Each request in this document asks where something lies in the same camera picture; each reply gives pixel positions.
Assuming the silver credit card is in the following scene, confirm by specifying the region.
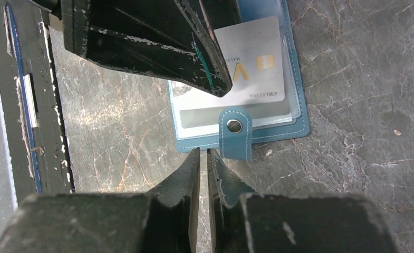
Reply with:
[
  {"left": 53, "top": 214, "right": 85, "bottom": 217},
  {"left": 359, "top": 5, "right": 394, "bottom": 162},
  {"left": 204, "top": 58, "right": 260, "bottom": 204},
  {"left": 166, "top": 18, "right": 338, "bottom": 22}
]
[{"left": 172, "top": 16, "right": 285, "bottom": 110}]

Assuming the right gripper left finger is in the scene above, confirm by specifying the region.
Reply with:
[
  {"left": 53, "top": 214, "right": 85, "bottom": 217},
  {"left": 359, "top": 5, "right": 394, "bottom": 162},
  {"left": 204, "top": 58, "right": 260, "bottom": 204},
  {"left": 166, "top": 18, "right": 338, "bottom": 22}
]
[{"left": 0, "top": 148, "right": 200, "bottom": 252}]

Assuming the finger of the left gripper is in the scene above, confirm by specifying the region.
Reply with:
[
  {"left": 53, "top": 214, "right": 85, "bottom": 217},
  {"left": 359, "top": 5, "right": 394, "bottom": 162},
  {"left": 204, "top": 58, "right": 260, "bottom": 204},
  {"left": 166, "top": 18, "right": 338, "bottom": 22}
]
[{"left": 26, "top": 0, "right": 233, "bottom": 98}]

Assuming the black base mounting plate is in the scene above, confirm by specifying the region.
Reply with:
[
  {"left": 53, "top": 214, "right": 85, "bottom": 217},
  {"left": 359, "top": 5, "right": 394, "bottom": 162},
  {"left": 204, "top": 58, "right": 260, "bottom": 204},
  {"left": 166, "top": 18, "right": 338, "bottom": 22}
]
[{"left": 0, "top": 1, "right": 75, "bottom": 202}]

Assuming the blue card holder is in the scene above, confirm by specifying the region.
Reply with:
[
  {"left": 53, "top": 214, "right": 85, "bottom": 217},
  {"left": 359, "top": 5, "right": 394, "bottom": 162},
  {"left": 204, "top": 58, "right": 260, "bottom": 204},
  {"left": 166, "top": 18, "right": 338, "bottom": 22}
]
[{"left": 168, "top": 1, "right": 310, "bottom": 161}]

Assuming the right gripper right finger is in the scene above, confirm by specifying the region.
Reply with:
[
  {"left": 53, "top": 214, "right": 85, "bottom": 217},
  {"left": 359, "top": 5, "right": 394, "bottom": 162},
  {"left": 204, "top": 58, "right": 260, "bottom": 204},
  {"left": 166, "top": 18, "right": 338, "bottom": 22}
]
[{"left": 207, "top": 149, "right": 397, "bottom": 252}]

